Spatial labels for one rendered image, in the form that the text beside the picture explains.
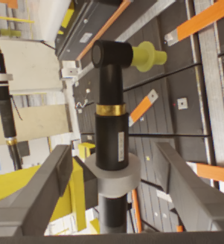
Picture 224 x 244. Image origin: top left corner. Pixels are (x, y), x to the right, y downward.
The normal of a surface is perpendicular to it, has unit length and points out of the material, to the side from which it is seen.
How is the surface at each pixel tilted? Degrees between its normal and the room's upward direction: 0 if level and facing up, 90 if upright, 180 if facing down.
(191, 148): 0
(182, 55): 0
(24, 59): 90
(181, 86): 0
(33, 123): 90
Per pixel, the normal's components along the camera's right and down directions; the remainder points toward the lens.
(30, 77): 0.49, -0.05
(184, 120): -0.86, 0.15
